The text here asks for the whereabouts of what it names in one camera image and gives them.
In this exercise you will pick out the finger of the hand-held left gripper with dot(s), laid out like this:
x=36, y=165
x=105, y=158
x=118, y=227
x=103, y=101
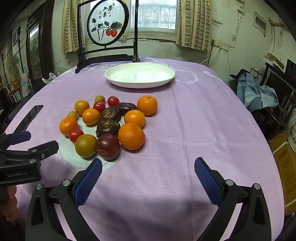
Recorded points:
x=20, y=137
x=46, y=148

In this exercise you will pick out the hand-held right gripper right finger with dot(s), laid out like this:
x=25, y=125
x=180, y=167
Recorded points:
x=208, y=180

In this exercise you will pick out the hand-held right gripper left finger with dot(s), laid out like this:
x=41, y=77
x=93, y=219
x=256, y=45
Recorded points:
x=89, y=180

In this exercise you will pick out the red cherry tomato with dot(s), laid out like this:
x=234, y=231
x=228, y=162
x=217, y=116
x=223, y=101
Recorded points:
x=99, y=107
x=113, y=101
x=76, y=135

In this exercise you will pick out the olive green plum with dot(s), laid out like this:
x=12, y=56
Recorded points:
x=85, y=145

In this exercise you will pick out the dark red plum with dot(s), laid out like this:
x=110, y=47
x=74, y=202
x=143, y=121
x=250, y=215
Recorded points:
x=108, y=146

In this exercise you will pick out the small yellow-green plum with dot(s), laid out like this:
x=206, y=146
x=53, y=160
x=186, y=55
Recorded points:
x=99, y=99
x=72, y=115

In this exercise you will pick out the yellow-orange plum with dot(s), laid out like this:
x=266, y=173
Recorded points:
x=81, y=107

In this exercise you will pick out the dark brown water chestnut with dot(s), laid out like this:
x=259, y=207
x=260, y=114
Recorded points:
x=108, y=128
x=111, y=114
x=127, y=108

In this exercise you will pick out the large mandarin orange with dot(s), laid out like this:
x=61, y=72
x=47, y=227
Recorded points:
x=147, y=105
x=131, y=136

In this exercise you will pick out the white oval plate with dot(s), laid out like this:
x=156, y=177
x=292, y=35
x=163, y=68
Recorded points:
x=138, y=75

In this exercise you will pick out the person's left hand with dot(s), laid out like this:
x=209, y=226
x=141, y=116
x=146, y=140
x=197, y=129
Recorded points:
x=10, y=204

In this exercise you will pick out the black smartphone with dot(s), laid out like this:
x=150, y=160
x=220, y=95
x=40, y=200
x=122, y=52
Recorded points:
x=29, y=118

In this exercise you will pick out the purple tablecloth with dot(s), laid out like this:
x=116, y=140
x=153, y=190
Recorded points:
x=196, y=129

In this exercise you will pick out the white plastic bag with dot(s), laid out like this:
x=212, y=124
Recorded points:
x=49, y=77

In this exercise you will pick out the standing fan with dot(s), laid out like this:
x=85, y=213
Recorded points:
x=12, y=66

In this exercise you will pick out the cardboard box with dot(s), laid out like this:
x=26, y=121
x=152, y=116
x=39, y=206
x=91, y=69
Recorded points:
x=285, y=162

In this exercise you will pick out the dark wooden cabinet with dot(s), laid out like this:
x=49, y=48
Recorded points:
x=37, y=48

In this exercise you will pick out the light blue cloth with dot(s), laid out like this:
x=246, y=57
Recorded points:
x=256, y=92

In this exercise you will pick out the black monitor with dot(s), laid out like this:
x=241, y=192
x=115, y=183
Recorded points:
x=278, y=85

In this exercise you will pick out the checked beige curtain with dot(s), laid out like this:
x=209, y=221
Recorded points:
x=194, y=24
x=70, y=25

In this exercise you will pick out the round painted screen black stand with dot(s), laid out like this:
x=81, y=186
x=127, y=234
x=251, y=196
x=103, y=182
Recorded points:
x=107, y=25

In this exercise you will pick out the window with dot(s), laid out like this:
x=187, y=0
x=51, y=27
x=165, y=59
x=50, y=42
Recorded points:
x=153, y=16

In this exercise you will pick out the white wall socket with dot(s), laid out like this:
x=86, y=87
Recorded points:
x=220, y=44

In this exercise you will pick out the wall electrical box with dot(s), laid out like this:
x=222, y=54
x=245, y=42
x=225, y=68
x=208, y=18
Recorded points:
x=260, y=23

